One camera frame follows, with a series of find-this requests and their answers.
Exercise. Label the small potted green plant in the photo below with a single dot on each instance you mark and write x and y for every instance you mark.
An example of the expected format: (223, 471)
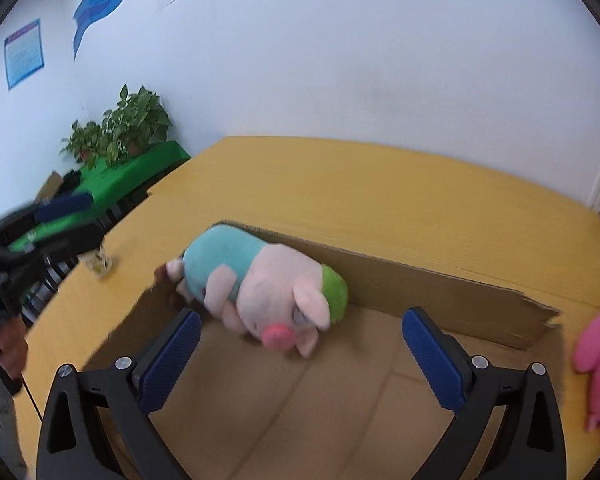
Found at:
(82, 142)

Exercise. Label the brown cardboard box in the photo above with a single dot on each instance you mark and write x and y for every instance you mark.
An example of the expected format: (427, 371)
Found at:
(330, 410)

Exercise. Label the green covered table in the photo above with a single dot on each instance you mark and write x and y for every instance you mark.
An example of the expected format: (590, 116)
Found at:
(130, 170)

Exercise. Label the small open cardboard box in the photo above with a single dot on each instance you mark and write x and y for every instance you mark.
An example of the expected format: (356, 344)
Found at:
(50, 186)

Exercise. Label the blue wall poster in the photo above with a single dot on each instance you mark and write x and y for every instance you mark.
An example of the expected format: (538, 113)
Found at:
(24, 54)

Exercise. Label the large potted green plant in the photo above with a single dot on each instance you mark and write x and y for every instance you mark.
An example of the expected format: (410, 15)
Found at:
(135, 120)

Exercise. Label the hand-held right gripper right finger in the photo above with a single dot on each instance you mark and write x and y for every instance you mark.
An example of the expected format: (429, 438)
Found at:
(432, 360)

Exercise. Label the yellow wooden desktop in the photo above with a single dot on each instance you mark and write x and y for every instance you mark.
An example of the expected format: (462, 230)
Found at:
(380, 190)

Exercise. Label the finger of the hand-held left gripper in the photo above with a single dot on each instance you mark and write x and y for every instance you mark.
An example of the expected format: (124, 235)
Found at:
(62, 206)
(65, 247)

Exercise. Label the person's left hand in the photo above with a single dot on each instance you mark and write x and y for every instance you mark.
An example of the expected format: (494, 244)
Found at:
(11, 347)

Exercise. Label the pig plush toy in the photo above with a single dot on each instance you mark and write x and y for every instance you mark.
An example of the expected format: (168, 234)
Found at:
(270, 280)

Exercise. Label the clear phone case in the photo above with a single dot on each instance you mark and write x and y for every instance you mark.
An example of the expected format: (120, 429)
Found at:
(97, 261)

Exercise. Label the blue wave wall decal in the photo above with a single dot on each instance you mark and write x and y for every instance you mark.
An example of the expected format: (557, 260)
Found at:
(97, 7)

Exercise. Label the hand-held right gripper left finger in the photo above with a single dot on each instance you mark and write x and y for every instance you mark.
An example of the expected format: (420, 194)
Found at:
(172, 360)

